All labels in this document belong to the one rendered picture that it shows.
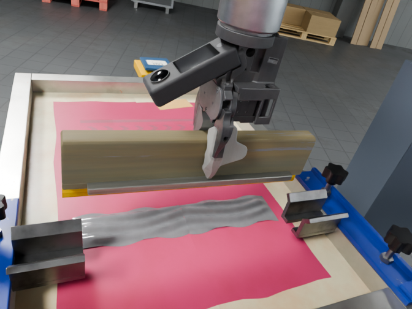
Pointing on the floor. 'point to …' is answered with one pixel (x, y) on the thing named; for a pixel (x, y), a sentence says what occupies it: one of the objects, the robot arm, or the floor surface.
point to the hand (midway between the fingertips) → (200, 162)
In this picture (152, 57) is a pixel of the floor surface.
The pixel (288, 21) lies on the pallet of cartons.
